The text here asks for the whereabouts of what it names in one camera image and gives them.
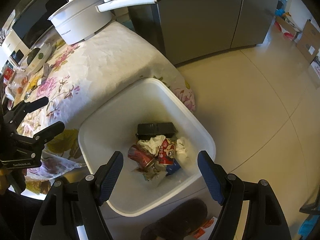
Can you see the yellow snack wrapper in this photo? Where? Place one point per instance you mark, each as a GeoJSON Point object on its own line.
{"type": "Point", "coordinates": [34, 83]}

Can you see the white electric cooking pot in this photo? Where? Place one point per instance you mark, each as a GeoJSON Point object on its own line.
{"type": "Point", "coordinates": [79, 20]}

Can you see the person's left hand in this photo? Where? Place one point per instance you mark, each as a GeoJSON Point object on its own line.
{"type": "Point", "coordinates": [4, 183]}

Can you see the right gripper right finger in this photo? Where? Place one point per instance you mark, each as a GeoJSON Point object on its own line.
{"type": "Point", "coordinates": [265, 218]}

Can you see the black plastic tray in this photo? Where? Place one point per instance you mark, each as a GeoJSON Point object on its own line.
{"type": "Point", "coordinates": [150, 130]}

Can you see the red milk drink can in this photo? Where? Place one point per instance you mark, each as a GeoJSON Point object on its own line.
{"type": "Point", "coordinates": [142, 158]}

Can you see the grey refrigerator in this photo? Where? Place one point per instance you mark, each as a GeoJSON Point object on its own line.
{"type": "Point", "coordinates": [183, 30]}

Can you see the black microwave oven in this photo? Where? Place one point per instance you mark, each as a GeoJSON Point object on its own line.
{"type": "Point", "coordinates": [33, 21]}

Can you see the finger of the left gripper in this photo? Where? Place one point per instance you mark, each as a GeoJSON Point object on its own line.
{"type": "Point", "coordinates": [35, 105]}
{"type": "Point", "coordinates": [49, 133]}

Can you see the glass jar with wooden lid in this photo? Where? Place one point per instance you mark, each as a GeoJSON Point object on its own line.
{"type": "Point", "coordinates": [16, 84]}

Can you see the brown cardboard box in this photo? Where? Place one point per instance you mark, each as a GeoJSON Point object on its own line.
{"type": "Point", "coordinates": [309, 43]}

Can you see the dark green squash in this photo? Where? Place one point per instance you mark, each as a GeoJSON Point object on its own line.
{"type": "Point", "coordinates": [32, 55]}

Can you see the floral tablecloth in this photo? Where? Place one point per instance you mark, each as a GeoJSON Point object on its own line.
{"type": "Point", "coordinates": [84, 76]}

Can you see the crumpled foil wrapper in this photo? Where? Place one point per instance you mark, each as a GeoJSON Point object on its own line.
{"type": "Point", "coordinates": [46, 70]}

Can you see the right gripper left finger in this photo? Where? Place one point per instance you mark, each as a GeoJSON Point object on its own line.
{"type": "Point", "coordinates": [70, 205]}

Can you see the white tissue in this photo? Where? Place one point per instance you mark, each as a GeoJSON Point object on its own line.
{"type": "Point", "coordinates": [152, 145]}

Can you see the blue white carton box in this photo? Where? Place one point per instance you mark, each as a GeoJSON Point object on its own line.
{"type": "Point", "coordinates": [171, 169]}

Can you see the red packaged box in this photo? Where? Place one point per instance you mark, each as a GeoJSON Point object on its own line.
{"type": "Point", "coordinates": [8, 73]}

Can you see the white air fryer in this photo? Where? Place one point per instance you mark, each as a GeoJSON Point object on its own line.
{"type": "Point", "coordinates": [14, 49]}

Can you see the cream ceramic handled bowl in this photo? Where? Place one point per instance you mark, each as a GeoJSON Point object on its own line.
{"type": "Point", "coordinates": [40, 59]}

